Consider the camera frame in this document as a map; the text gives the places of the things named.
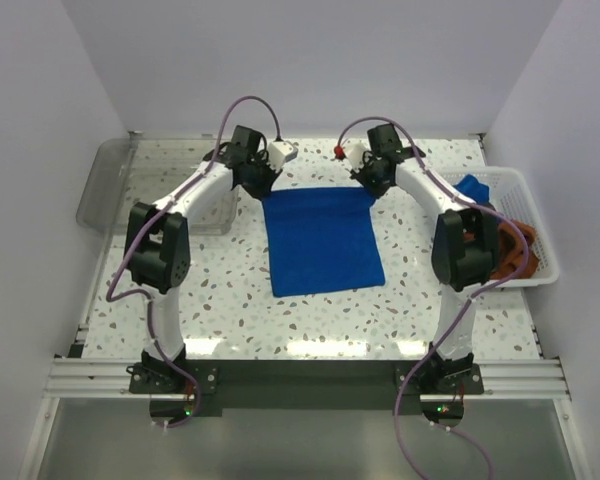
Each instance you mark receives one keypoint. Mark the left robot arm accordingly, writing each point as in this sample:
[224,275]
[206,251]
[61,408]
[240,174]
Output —
[157,250]

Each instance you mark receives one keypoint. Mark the white plastic laundry basket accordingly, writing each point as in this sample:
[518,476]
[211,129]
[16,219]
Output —
[511,196]

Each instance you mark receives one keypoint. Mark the clear plastic storage bin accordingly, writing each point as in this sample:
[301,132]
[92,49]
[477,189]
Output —
[137,169]

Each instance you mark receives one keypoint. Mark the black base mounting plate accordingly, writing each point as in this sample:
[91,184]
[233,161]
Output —
[221,385]

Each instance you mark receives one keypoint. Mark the blue towel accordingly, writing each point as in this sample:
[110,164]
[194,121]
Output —
[474,189]
[321,240]

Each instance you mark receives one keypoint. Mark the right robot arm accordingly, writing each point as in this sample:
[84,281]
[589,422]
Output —
[465,249]

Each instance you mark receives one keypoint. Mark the brown towel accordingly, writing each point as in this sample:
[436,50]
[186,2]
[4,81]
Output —
[511,251]

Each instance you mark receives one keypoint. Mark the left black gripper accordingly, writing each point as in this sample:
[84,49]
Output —
[264,190]

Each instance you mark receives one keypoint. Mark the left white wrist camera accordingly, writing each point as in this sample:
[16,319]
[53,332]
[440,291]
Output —
[279,153]

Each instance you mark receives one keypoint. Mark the aluminium rail frame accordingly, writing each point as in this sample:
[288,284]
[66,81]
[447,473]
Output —
[76,377]

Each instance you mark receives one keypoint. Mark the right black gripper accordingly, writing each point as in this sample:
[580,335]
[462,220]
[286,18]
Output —
[360,175]

